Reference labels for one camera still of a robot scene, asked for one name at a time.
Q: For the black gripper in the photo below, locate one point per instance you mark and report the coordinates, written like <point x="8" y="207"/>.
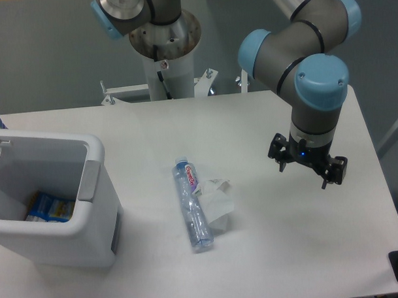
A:
<point x="284" y="152"/>

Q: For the white paper trash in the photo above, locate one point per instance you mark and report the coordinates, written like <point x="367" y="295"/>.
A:
<point x="215" y="203"/>

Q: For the clear plastic water bottle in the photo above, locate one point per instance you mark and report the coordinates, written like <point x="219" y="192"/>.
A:
<point x="185" y="180"/>

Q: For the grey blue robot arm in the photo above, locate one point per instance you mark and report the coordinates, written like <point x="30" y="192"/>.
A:
<point x="295" y="64"/>

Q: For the white plastic trash can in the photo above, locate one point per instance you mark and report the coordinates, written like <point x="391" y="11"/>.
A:
<point x="64" y="165"/>

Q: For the blue yellow carton in bin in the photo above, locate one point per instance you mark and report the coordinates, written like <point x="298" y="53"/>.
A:
<point x="44" y="207"/>

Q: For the white metal base frame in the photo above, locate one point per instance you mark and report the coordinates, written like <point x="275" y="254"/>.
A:
<point x="202" y="87"/>

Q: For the white frame at right edge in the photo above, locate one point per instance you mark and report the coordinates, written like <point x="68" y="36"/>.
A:
<point x="388" y="140"/>

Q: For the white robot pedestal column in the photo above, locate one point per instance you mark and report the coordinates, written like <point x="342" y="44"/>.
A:
<point x="167" y="52"/>

